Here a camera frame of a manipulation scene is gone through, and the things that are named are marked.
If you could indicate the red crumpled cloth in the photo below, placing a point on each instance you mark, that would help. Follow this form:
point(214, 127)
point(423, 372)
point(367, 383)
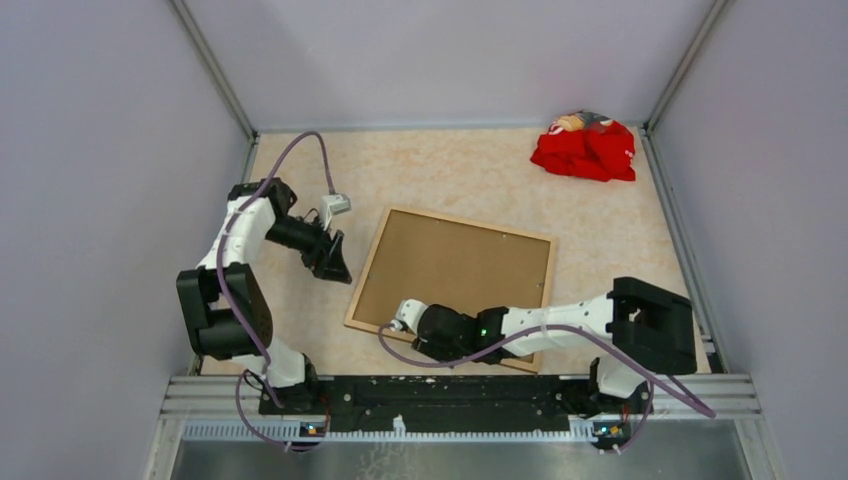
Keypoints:
point(586, 145)

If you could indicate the white toothed cable duct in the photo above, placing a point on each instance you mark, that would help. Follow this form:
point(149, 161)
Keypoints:
point(297, 432)

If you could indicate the aluminium front rail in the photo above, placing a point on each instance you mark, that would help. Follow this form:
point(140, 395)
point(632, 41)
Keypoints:
point(730, 396)

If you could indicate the left controller board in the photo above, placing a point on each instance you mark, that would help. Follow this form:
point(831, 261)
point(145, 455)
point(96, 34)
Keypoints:
point(312, 429)

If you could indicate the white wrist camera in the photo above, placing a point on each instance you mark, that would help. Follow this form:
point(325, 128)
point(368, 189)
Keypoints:
point(333, 205)
point(408, 316)

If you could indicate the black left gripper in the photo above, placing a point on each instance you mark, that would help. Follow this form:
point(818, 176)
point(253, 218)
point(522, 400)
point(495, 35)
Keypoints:
point(324, 256)

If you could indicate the right controller board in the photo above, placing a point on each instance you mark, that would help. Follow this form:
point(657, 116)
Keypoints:
point(617, 432)

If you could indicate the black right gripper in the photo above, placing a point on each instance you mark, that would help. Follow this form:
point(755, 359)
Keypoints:
point(432, 349)

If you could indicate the wooden picture frame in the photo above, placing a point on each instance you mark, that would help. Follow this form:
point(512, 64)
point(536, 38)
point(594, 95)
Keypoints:
point(371, 318)

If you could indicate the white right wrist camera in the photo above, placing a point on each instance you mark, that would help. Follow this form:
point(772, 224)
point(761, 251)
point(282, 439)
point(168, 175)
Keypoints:
point(408, 316)

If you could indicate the controller board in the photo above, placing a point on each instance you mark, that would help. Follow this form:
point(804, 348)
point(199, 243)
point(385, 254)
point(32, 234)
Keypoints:
point(312, 429)
point(617, 432)

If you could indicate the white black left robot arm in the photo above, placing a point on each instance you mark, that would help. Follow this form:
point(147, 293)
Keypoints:
point(224, 309)

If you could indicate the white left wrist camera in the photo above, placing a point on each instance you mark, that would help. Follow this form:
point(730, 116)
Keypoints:
point(333, 205)

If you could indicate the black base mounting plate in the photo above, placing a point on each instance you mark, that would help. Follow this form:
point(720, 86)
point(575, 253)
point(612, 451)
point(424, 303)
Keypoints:
point(452, 404)

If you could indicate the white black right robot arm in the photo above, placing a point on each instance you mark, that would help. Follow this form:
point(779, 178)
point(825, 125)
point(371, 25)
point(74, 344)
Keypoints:
point(641, 329)

